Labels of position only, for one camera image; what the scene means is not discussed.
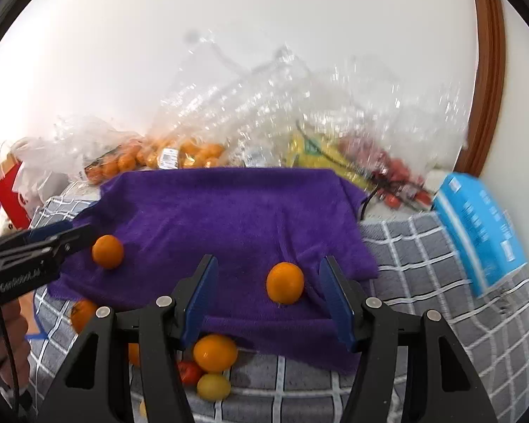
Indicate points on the large orange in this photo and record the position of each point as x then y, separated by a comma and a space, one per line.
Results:
214, 352

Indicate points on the wooden door frame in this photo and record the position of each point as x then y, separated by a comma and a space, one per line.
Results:
489, 75

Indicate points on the clear plastic wrap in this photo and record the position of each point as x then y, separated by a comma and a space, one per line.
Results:
264, 97

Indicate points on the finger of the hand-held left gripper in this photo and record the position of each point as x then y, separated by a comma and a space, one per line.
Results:
53, 231
77, 237

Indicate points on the person's left hand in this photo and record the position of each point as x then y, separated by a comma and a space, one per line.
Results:
12, 332

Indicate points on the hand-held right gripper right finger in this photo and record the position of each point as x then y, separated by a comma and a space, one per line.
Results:
335, 304

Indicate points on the grey checked blanket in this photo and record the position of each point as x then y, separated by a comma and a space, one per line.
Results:
423, 282

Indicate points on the small orange kumquat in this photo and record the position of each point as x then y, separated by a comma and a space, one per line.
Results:
134, 354

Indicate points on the mandarin bag with white label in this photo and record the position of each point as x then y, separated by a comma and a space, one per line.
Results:
194, 152

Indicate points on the red paper bag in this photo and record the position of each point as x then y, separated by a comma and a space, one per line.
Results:
11, 194

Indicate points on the white plastic bag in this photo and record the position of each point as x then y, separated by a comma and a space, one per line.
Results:
61, 154

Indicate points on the pack of red fruit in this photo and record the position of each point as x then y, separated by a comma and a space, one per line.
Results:
396, 176

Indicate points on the purple towel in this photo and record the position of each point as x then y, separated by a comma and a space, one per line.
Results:
229, 211

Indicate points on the small yellow fruit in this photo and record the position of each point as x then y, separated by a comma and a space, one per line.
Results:
213, 386
143, 407

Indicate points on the mandarin bag with dark label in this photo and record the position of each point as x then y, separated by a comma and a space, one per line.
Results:
112, 165

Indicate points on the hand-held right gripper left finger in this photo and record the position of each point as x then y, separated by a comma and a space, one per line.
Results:
200, 302

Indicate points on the blue tissue pack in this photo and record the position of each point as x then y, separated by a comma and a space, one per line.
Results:
480, 229

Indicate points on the orange mandarin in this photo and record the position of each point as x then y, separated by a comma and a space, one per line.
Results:
83, 315
108, 251
285, 283

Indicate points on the yellow bag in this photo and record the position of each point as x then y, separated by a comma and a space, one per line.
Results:
322, 154

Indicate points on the small red tomato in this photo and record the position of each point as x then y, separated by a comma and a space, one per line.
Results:
189, 372

